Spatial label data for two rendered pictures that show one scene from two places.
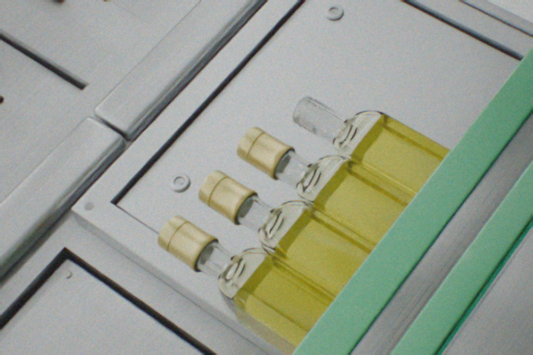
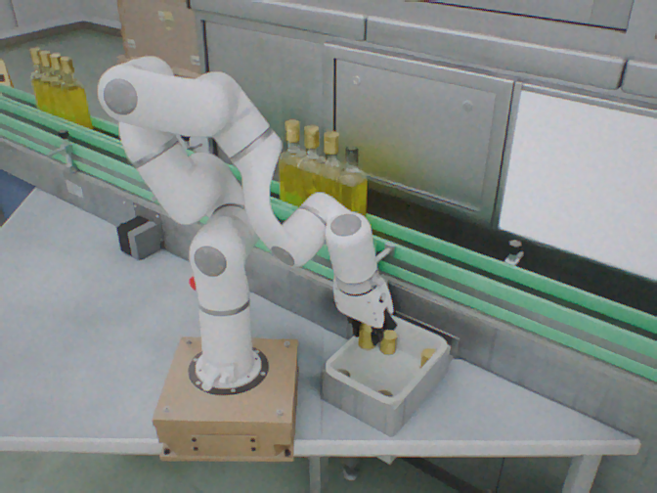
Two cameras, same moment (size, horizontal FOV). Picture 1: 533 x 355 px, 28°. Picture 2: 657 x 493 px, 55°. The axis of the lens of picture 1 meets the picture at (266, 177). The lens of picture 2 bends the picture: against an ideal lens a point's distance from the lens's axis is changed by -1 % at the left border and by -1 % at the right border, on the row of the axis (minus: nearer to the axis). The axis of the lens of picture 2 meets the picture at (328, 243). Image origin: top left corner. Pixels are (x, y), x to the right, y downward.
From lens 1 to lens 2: 1.53 m
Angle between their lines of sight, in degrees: 79
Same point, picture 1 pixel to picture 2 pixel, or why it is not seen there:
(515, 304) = (267, 266)
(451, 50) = (472, 170)
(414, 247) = not seen: hidden behind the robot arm
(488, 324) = (259, 260)
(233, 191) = (307, 142)
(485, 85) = (460, 190)
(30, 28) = not seen: outside the picture
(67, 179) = (334, 30)
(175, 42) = (415, 33)
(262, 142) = (327, 144)
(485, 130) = not seen: hidden behind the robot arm
